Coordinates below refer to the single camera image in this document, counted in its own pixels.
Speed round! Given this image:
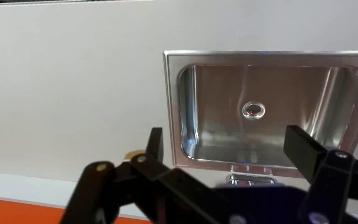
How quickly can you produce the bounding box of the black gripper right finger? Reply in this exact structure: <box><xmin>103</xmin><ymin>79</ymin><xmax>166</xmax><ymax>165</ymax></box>
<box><xmin>283</xmin><ymin>125</ymin><xmax>358</xmax><ymax>224</ymax></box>

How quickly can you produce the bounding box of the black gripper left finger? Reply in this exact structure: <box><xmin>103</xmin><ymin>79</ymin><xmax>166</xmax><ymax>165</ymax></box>
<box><xmin>60</xmin><ymin>127</ymin><xmax>212</xmax><ymax>224</ymax></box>

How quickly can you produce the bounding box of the stainless steel sink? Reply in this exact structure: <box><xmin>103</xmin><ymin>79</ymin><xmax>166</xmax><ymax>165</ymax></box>
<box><xmin>164</xmin><ymin>50</ymin><xmax>358</xmax><ymax>177</ymax></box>

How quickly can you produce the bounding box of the chrome faucet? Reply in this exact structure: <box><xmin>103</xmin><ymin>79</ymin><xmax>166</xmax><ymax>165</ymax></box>
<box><xmin>226</xmin><ymin>165</ymin><xmax>277</xmax><ymax>186</ymax></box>

